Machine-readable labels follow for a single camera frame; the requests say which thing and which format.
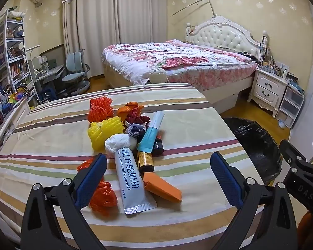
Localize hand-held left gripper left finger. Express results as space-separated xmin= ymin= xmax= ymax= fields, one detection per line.
xmin=20 ymin=153 xmax=108 ymax=250

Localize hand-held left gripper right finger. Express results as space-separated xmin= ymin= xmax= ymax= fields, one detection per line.
xmin=210 ymin=151 xmax=299 ymax=250

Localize red plastic wrapper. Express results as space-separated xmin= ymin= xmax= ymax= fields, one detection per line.
xmin=77 ymin=157 xmax=118 ymax=214

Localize pale grey sachet packet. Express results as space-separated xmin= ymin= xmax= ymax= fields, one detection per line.
xmin=114 ymin=147 xmax=158 ymax=215

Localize bin with black bag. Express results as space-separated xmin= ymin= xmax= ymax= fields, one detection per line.
xmin=222 ymin=117 xmax=282 ymax=185

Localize yellow foam fruit net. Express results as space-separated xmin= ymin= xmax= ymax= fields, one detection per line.
xmin=87 ymin=116 xmax=124 ymax=151

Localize gold and black tube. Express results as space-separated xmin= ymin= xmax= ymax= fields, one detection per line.
xmin=137 ymin=142 xmax=155 ymax=174

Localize orange packet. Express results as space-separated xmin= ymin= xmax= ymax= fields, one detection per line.
xmin=142 ymin=172 xmax=183 ymax=204

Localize lilac paper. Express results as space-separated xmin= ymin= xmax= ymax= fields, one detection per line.
xmin=125 ymin=124 xmax=146 ymax=138

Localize orange foam fruit net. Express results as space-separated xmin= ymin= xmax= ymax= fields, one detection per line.
xmin=88 ymin=96 xmax=115 ymax=124

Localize light blue tube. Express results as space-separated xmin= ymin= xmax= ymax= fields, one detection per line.
xmin=137 ymin=111 xmax=165 ymax=153

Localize small dark bottle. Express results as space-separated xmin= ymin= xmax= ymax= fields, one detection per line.
xmin=153 ymin=133 xmax=164 ymax=155

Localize dark red cloth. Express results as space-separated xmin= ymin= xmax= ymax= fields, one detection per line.
xmin=125 ymin=108 xmax=150 ymax=127

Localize clear plastic drawer unit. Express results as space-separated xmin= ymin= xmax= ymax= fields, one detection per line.
xmin=278 ymin=85 xmax=305 ymax=128

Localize striped bed sheet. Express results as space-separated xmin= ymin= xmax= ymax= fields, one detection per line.
xmin=0 ymin=82 xmax=266 ymax=250

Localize teal flat boxes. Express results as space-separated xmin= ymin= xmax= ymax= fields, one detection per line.
xmin=287 ymin=78 xmax=305 ymax=94

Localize white nightstand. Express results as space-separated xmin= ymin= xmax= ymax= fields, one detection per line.
xmin=248 ymin=66 xmax=289 ymax=118

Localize pile of small bottles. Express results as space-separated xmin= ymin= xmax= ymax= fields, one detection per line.
xmin=258 ymin=30 xmax=298 ymax=80

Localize dark clothes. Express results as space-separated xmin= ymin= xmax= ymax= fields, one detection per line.
xmin=237 ymin=51 xmax=261 ymax=63

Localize white study desk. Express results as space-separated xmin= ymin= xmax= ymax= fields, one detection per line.
xmin=29 ymin=65 xmax=66 ymax=102

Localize colourful toy pile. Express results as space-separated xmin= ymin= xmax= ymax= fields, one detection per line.
xmin=0 ymin=86 xmax=29 ymax=131

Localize light blue desk chair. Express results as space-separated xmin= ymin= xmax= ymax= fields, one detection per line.
xmin=59 ymin=51 xmax=91 ymax=95

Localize pink floral bedspread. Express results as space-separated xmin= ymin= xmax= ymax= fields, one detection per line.
xmin=102 ymin=40 xmax=259 ymax=89

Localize white bed with tufted headboard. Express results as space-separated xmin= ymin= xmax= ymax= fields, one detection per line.
xmin=103 ymin=16 xmax=264 ymax=115

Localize white bookshelf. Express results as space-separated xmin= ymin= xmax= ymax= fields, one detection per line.
xmin=0 ymin=8 xmax=39 ymax=105

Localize beige curtain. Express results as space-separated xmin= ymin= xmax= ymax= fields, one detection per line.
xmin=117 ymin=0 xmax=168 ymax=45
xmin=63 ymin=0 xmax=118 ymax=79

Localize white wooden bed rail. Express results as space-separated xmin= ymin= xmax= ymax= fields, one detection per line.
xmin=0 ymin=100 xmax=30 ymax=159

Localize metal pole bracket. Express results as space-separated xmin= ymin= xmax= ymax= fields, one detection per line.
xmin=171 ymin=0 xmax=217 ymax=19

